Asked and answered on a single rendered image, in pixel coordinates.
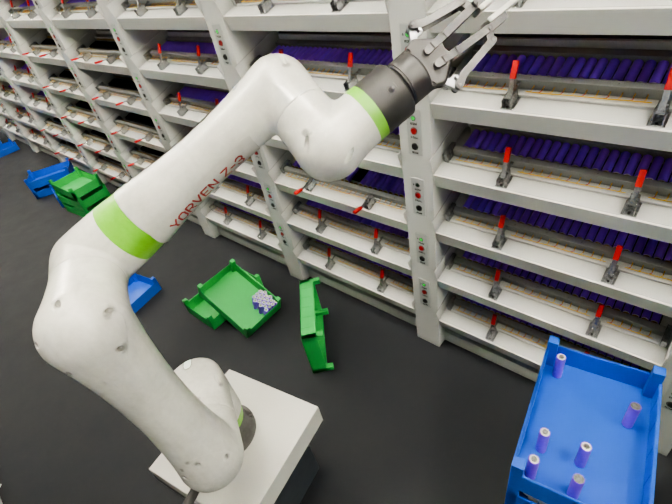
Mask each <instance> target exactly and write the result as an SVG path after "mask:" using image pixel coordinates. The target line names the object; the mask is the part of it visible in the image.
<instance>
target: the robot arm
mask: <svg viewBox="0 0 672 504"><path fill-rule="evenodd" d="M495 1H496V0H473V1H472V2H469V1H468V0H454V1H452V2H450V3H448V4H447V5H445V6H443V7H442V8H440V9H438V10H436V11H435V12H433V13H431V14H430V15H428V16H426V17H425V18H423V19H417V20H412V21H410V22H409V24H408V26H407V28H406V34H407V35H408V36H409V44H408V46H407V48H406V50H405V51H403V52H402V53H401V54H400V55H399V56H397V57H396V58H395V59H394V60H393V61H392V62H390V63H389V64H388V65H387V66H386V65H378V66H377V67H376V68H374V69H373V70H372V71H371V72H370V73H368V74H367V75H366V76H365V77H364V78H363V79H361V80H360V81H359V82H358V83H357V84H355V85H354V86H353V87H352V88H351V89H349V90H348V91H347V92H346V93H345V94H343V95H342V96H341V97H340V98H338V99H336V100H332V99H331V98H329V97H328V96H327V95H326V94H325V93H324V92H323V90H322V89H321V88H320V87H319V86H318V84H317V83H316V82H315V81H314V80H313V78H312V77H311V76H310V74H309V73H308V72H307V70H306V69H305V68H304V66H303V65H302V64H301V63H300V62H299V61H297V60H296V59H295V58H293V57H291V56H289V55H286V54H280V53H274V54H268V55H266V56H263V57H261V58H260V59H258V60H257V61H256V62H255V63H254V64H253V65H252V66H251V68H250V69H249V70H248V71H247V73H246V74H245V75H244V76H243V77H242V79H241V80H240V81H239V82H238V83H237V84H236V86H235V87H234V88H233V89H232V90H231V91H230V92H229V93H228V95H227V96H226V97H225V98H224V99H223V100H222V101H221V103H218V104H217V105H216V106H215V107H214V108H213V109H212V110H211V111H210V112H209V113H208V114H207V115H206V116H205V117H204V118H203V119H202V120H201V121H200V122H199V123H198V124H197V125H196V126H195V127H194V128H192V129H191V130H190V131H189V132H188V133H187V134H186V135H185V136H184V137H183V138H181V139H180V140H179V141H178V142H177V143H176V144H175V145H173V146H172V147H171V148H170V149H169V150H168V151H166V152H165V153H164V154H163V155H162V156H160V157H159V158H158V159H157V160H155V161H154V162H153V163H152V164H150V165H149V166H148V167H146V168H145V169H144V170H143V171H141V172H140V173H139V174H137V175H136V176H135V177H133V178H132V179H130V180H129V181H128V182H126V183H125V184H123V185H122V186H120V187H119V188H117V189H116V190H117V191H115V192H114V193H113V194H112V195H110V196H109V197H108V198H106V199H105V200H104V201H103V202H102V203H100V204H99V205H98V206H97V207H95V208H94V209H93V210H92V211H91V212H89V213H88V214H87V215H86V216H85V217H84V218H82V219H81V220H80V221H79V222H78V223H77V224H76V225H74V226H73V227H72V228H71V229H70V230H69V231H68V232H67V233H65V234H64V235H63V236H62V237H61V238H60V239H59V240H58V241H57V242H56V244H55V245H54V247H53V249H52V251H51V253H50V258H49V273H48V284H47V287H46V291H45V294H44V297H43V300H42V302H41V305H40V307H39V309H38V312H37V314H36V316H35V319H34V323H33V330H32V333H33V341H34V344H35V347H36V349H37V351H38V353H39V354H40V356H41V357H42V358H43V359H44V360H45V361H46V362H47V363H49V364H50V365H51V366H53V367H55V368H56V369H58V370H60V371H62V372H63V373H65V374H67V375H68V376H70V377H72V378H73V379H75V380H76V381H78V382H79V383H81V384H82V385H84V386H86V387H87V388H88V389H90V390H91V391H93V392H94V393H96V394H97V395H98V396H100V397H101V398H103V399H104V400H105V401H106V402H108V403H109V404H110V405H112V406H113V407H114V408H115V409H117V410H118V411H119V412H120V413H122V414H123V415H124V416H125V417H126V418H128V419H129V420H130V421H131V422H132V423H133V424H134V425H135V426H136V427H138V428H139V429H140V430H141V431H142V432H143V433H144V434H145V435H146V436H147V437H148V438H149V439H150V440H151V441H152V442H153V444H154V445H155V446H156V447H157V448H158V449H159V450H160V451H161V453H162V454H163V455H164V456H165V457H166V459H167V460H168V461H169V462H170V464H171V465H172V466H173V468H174V469H175V471H176V472H177V473H178V475H179V476H180V478H181V479H182V481H183V482H184V483H185V484H186V485H187V486H188V487H189V488H191V489H190V491H189V492H188V494H187V496H186V498H185V500H184V502H183V504H194V502H195V500H196V498H197V496H198V494H199V493H200V492H202V493H210V492H215V491H218V490H220V489H222V488H224V487H226V486H227V485H228V484H229V483H231V482H232V481H233V480H234V478H235V477H236V476H237V474H238V472H239V471H240V468H241V466H242V463H243V458H244V451H245V450H246V449H247V448H248V446H249V445H250V444H251V442H252V440H253V438H254V436H255V432H256V420H255V417H254V415H253V413H252V411H251V410H250V409H249V408H248V407H246V406H244V405H241V402H240V399H239V397H238V396H237V394H236V393H235V391H234V389H233V388H232V386H231V384H230V383H229V381H228V379H227V378H226V376H225V375H224V373H223V371H222V370H221V368H220V367H219V365H218V364H217V363H216V362H214V361H213V360H211V359H208V358H195V359H191V360H189V361H186V362H184V363H183V364H181V365H180V366H179V367H177V368H176V369H175V370H173V369H172V368H171V367H170V365H169V364H168V363H167V361H166V360H165V359H164V357H163V356H162V355H161V353H160V352H159V351H158V349H157V348H156V346H155V345H154V343H153V342H152V340H151V339H150V337H149V336H148V334H147V333H146V331H145V329H144V328H143V326H142V325H141V323H140V321H139V320H138V318H137V316H136V315H135V313H134V311H133V309H132V307H131V303H130V298H129V292H128V282H129V278H130V277H131V276H132V275H133V274H135V273H136V272H137V271H138V270H139V269H140V268H141V267H142V266H143V265H144V264H145V263H146V262H147V261H148V260H149V259H150V258H151V257H152V256H153V255H154V254H155V253H156V251H157V250H158V249H159V248H160V247H161V246H162V245H163V244H164V243H166V242H168V241H169V240H170V239H171V237H172V236H173V235H174V234H175V233H176V231H177V230H178V229H179V228H180V227H181V225H182V224H183V223H184V222H185V221H186V220H187V219H188V217H189V216H190V215H191V214H192V213H193V212H194V211H195V210H196V209H197V208H198V206H199V205H200V204H201V203H202V202H203V201H204V200H205V199H206V198H207V197H208V196H209V195H210V194H211V193H212V192H213V191H214V190H215V189H216V188H217V187H218V186H219V185H220V184H221V183H222V182H223V181H224V180H225V179H226V178H227V177H228V176H229V175H230V174H231V173H232V172H234V171H235V170H236V169H237V168H238V167H239V166H240V165H241V164H242V163H244V162H245V161H246V160H247V159H248V158H249V157H251V156H252V155H253V154H254V153H255V152H256V151H258V150H259V149H260V147H261V146H262V145H264V144H265V143H266V142H267V141H269V140H270V139H271V138H272V137H274V136H279V138H280V139H281V141H282V142H283V143H284V144H285V146H286V147H287V148H288V150H289V151H290V152H291V154H292V155H293V157H294V158H295V159H296V161H297V162H298V164H299V165H300V167H301V168H302V169H303V170H304V171H305V172H306V173H307V174H308V175H309V176H311V177H313V178H314V179H317V180H320V181H325V182H334V181H338V180H341V179H344V178H346V177H347V176H349V175H350V174H352V173H353V172H354V171H355V169H356V168H357V167H358V166H359V164H360V163H361V161H362V160H363V159H364V158H365V157H366V155H367V154H368V153H369V152H370V151H371V150H372V149H373V148H374V147H375V146H376V145H377V144H378V143H379V142H381V141H382V140H383V139H384V138H385V137H387V136H388V135H389V134H390V133H391V132H392V131H394V130H395V129H396V128H397V127H398V126H400V125H401V124H402V123H403V122H404V121H406V120H407V119H408V118H409V117H410V116H411V115H413V114H414V113H415V105H416V104H417V103H419V102H420V101H421V100H422V99H423V98H424V97H426V96H427V95H428V94H429V93H430V92H432V91H433V90H434V89H437V88H441V87H443V86H445V87H447V88H450V89H451V91H452V93H457V92H458V91H459V90H460V89H461V88H463V86H464V83H465V81H466V78H467V76H468V75H469V73H470V72H471V71H472V70H473V69H474V68H475V66H476V65H477V64H478V63H479V62H480V60H481V59H482V58H483V57H484V56H485V55H486V53H487V52H488V51H489V50H490V49H491V48H492V46H493V45H494V44H495V43H496V42H497V38H496V36H494V30H495V29H496V28H498V27H499V26H500V25H501V24H502V23H504V22H505V20H506V19H507V18H508V16H509V15H508V14H507V13H506V11H508V10H509V9H510V8H511V7H513V6H514V5H515V4H516V3H517V2H518V1H519V0H509V1H508V2H507V3H506V4H504V5H503V6H502V7H501V8H499V9H498V10H497V11H496V12H494V13H493V14H492V15H491V16H489V17H488V18H487V19H486V20H485V22H484V23H483V24H482V25H481V29H480V30H479V31H477V32H476V33H474V34H473V35H472V36H470V37H469V38H467V39H466V40H465V41H463V42H462V43H461V44H459V45H458V46H456V47H454V48H453V49H451V50H450V51H448V50H447V49H445V47H444V45H443V43H444V42H445V41H446V40H447V39H448V38H449V37H450V36H451V35H452V34H453V33H454V32H455V31H456V30H457V29H458V28H459V27H460V26H461V25H462V24H463V23H464V22H465V21H466V20H467V19H468V18H469V17H470V16H471V15H472V17H473V18H476V17H477V16H479V15H480V14H481V13H482V12H483V11H484V10H485V9H487V8H488V7H489V6H490V5H491V4H492V3H493V2H495ZM459 11H460V12H461V13H460V14H459V15H458V16H457V17H456V18H455V19H454V20H453V21H452V22H451V23H450V24H449V25H448V26H447V27H446V28H445V29H444V30H443V31H442V32H440V33H439V34H438V35H437V36H436V37H435V38H424V39H417V38H418V37H420V35H421V34H422V32H424V31H426V30H428V29H429V28H431V27H433V26H435V25H436V24H438V23H440V22H441V21H443V20H445V19H447V18H448V17H450V16H452V15H453V14H455V13H457V12H459ZM481 40H483V42H484V44H483V45H482V47H481V48H480V49H479V50H478V51H477V53H476V54H475V55H474V56H473V57H472V58H471V60H470V61H469V62H468V63H467V64H466V65H465V67H464V68H463V69H462V70H461V71H460V72H459V74H458V75H457V74H455V75H453V76H452V77H451V78H448V75H449V71H450V67H451V64H452V61H454V60H455V59H456V58H458V57H459V56H460V55H462V54H463V53H465V52H466V51H467V50H469V49H470V48H472V47H473V46H474V45H476V44H477V43H479V42H480V41H481Z"/></svg>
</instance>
